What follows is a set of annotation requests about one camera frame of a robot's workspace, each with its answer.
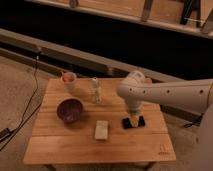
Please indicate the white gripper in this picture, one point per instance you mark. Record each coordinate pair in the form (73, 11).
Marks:
(133, 107)

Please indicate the black eraser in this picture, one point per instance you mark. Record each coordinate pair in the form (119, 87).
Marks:
(127, 124)

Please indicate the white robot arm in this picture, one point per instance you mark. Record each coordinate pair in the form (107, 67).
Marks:
(194, 95)

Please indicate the white sponge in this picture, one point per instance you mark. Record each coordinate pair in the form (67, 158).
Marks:
(101, 130)

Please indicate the clear plastic bottle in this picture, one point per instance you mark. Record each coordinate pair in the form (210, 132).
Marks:
(95, 90)

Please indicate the dark purple bowl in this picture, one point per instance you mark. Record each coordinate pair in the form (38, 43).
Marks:
(70, 110)

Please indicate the wooden table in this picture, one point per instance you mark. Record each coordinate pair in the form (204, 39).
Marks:
(53, 142)

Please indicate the black device on floor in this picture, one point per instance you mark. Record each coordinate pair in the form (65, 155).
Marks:
(4, 134)

